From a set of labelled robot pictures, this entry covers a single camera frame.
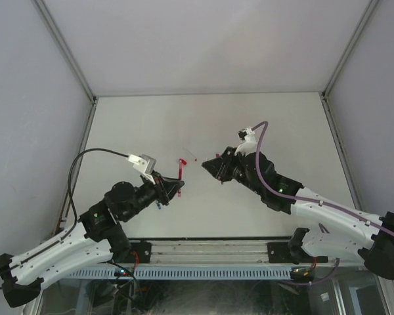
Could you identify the perforated blue cable tray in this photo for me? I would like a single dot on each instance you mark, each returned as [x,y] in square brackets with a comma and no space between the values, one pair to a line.
[107,272]

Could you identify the red white pen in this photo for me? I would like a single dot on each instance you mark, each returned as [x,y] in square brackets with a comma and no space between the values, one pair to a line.
[180,173]

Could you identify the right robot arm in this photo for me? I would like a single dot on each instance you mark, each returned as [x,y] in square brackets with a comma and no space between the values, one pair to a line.
[330,230]

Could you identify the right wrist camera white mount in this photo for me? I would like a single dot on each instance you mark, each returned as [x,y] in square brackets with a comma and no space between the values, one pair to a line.
[248,142]

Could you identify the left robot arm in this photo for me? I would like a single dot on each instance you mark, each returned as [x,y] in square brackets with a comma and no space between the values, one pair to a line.
[96,237]

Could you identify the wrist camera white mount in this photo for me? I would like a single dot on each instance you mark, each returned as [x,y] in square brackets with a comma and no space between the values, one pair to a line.
[144,165]
[248,142]

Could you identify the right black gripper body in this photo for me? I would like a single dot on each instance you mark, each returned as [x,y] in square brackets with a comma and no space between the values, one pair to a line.
[227,168]

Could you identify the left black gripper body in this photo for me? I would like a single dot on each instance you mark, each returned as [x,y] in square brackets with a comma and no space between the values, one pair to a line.
[162,190]

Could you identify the thin red tipped refill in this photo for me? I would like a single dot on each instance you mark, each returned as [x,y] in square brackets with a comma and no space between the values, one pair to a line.
[190,154]

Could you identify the aluminium rail frame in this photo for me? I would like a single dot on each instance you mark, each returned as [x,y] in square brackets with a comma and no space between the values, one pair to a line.
[163,252]

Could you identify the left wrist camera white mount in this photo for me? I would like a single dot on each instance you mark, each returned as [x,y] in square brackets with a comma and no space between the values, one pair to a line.
[144,165]

